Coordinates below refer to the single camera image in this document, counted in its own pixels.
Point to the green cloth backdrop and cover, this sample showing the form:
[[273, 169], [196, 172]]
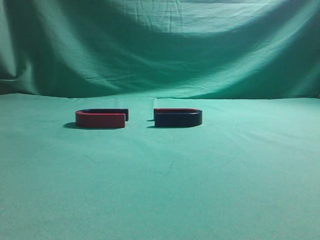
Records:
[[250, 171]]

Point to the right blue red horseshoe magnet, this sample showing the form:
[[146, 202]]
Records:
[[177, 117]]

